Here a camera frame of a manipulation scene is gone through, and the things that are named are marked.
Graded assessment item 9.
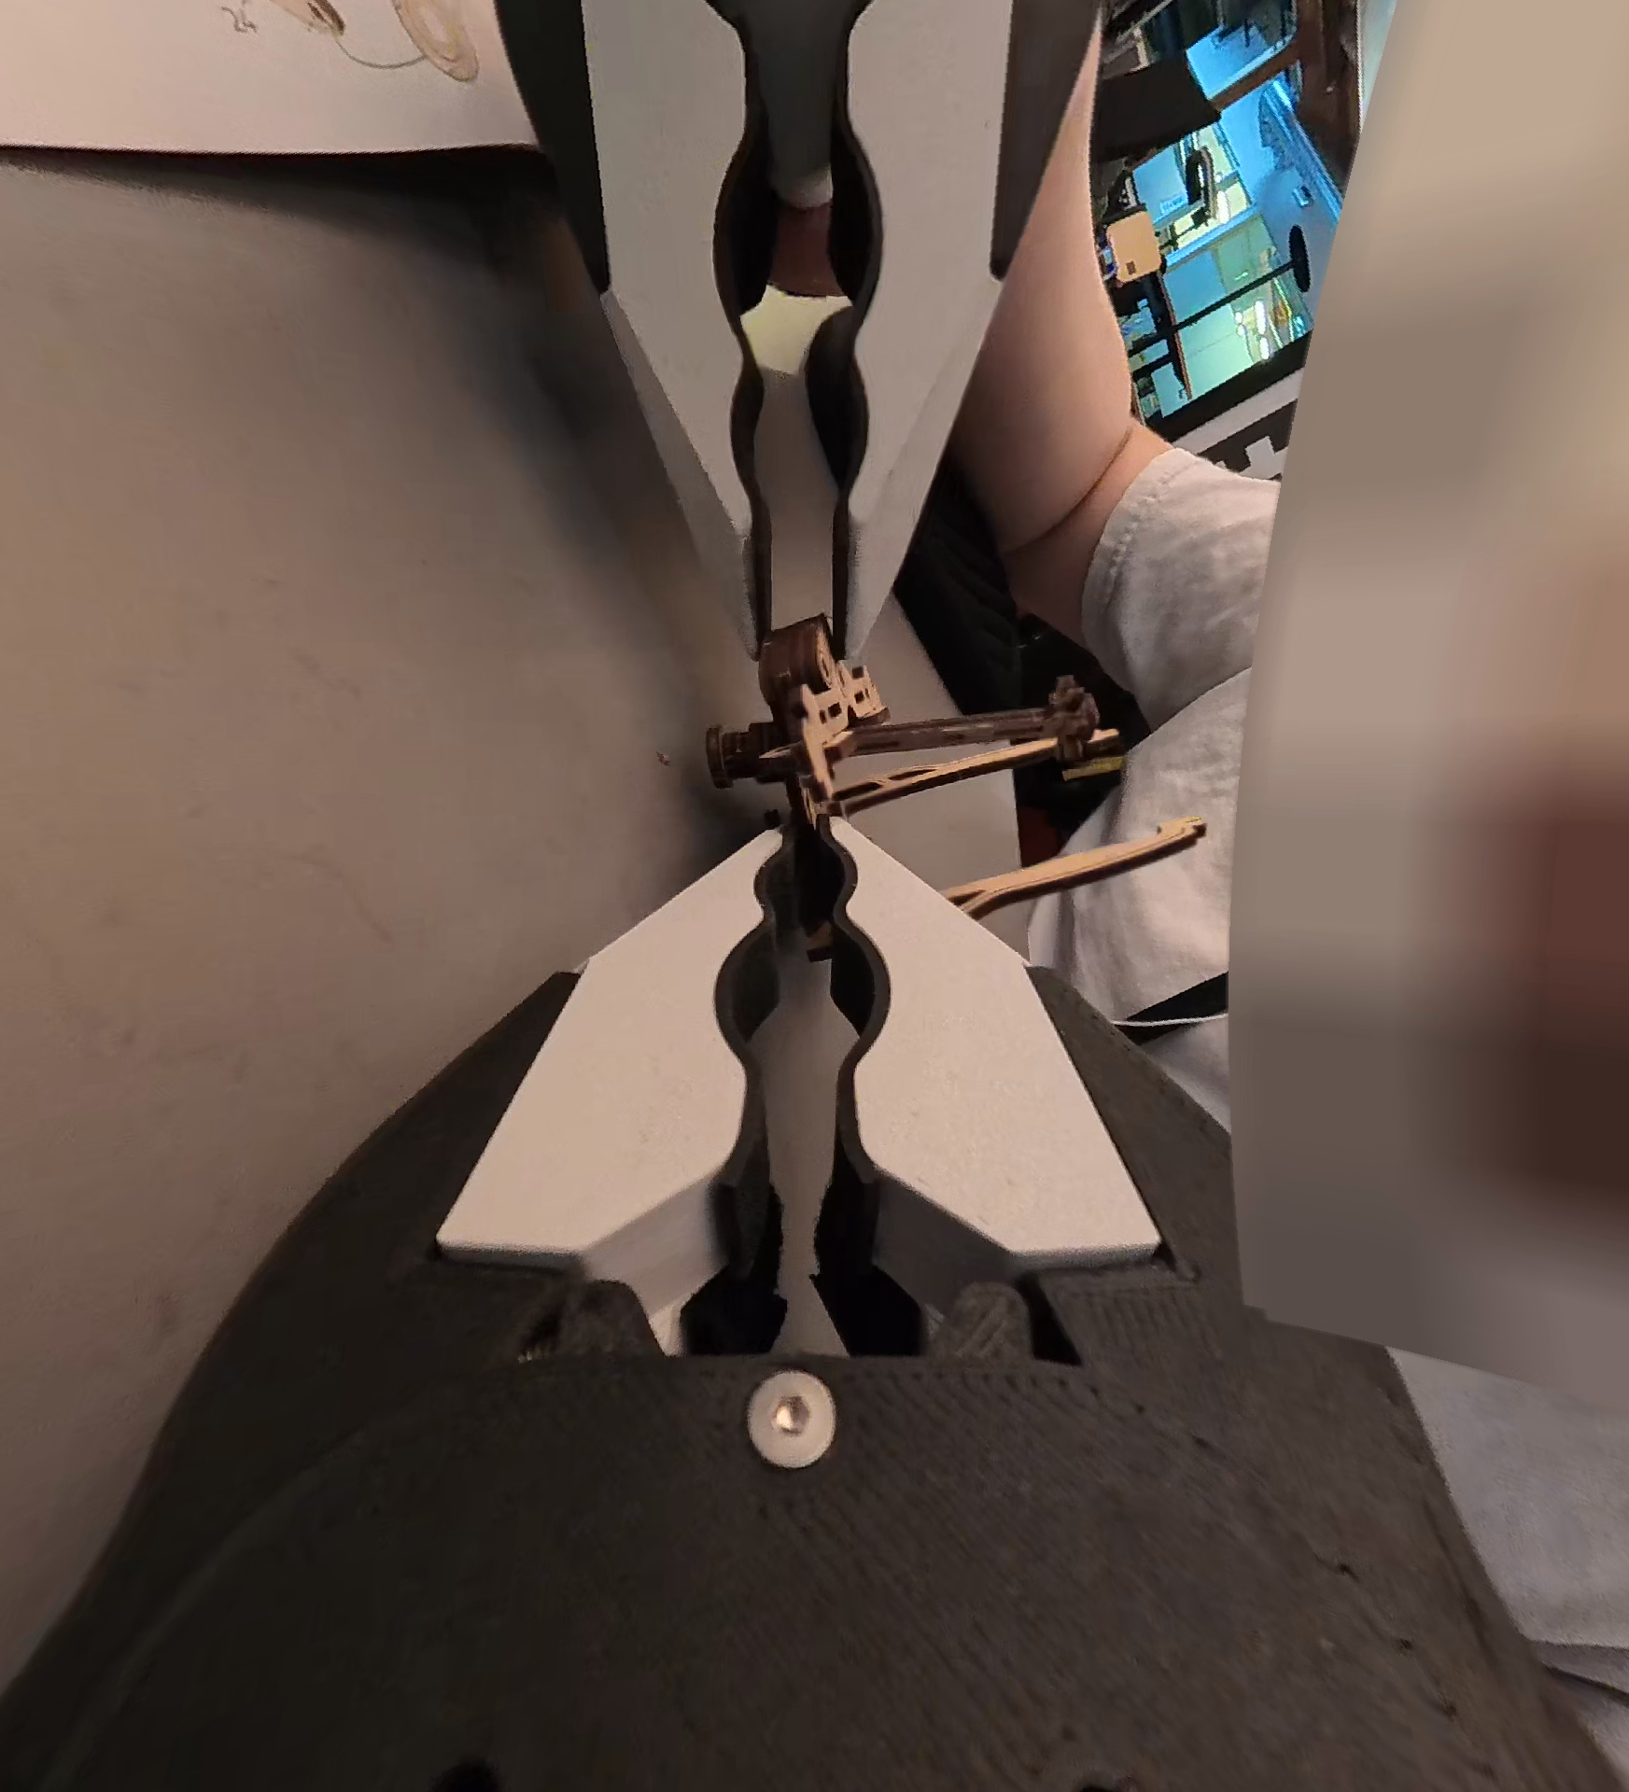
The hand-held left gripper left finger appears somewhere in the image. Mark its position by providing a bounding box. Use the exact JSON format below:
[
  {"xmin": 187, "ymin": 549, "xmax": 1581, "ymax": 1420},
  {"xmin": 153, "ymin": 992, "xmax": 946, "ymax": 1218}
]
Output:
[{"xmin": 433, "ymin": 828, "xmax": 781, "ymax": 1318}]

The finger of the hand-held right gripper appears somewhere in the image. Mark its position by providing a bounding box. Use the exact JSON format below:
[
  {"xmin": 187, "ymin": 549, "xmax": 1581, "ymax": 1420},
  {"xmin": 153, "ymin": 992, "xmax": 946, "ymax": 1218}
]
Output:
[
  {"xmin": 807, "ymin": 0, "xmax": 1094, "ymax": 659},
  {"xmin": 580, "ymin": 0, "xmax": 778, "ymax": 664}
]

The wooden model assembly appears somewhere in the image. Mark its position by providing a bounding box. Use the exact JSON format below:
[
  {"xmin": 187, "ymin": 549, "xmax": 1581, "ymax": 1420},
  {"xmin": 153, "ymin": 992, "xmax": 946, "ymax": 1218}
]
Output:
[{"xmin": 700, "ymin": 615, "xmax": 1209, "ymax": 969}]

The person's right forearm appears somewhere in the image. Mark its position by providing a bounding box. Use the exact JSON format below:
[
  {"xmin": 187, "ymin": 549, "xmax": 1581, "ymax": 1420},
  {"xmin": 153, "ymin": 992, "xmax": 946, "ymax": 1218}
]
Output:
[{"xmin": 953, "ymin": 41, "xmax": 1179, "ymax": 619}]

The illustrated instruction sheet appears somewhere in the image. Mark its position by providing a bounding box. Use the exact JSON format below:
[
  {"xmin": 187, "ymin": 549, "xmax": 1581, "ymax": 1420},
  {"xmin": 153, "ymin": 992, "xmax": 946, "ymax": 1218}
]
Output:
[{"xmin": 0, "ymin": 0, "xmax": 541, "ymax": 152}]

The black textured pad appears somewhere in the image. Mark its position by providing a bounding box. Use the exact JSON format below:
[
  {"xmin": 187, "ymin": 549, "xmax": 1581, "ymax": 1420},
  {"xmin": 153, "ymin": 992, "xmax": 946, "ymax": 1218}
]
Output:
[{"xmin": 893, "ymin": 452, "xmax": 1040, "ymax": 702}]

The bright display screen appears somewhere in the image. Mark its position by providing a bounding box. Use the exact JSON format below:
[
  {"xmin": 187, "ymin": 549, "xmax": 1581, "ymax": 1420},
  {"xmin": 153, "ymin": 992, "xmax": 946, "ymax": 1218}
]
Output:
[{"xmin": 1098, "ymin": 0, "xmax": 1395, "ymax": 483}]

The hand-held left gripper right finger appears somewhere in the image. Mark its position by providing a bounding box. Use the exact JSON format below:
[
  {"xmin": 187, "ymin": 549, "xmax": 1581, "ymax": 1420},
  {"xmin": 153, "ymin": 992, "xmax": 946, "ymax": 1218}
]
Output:
[{"xmin": 827, "ymin": 823, "xmax": 1168, "ymax": 1318}]

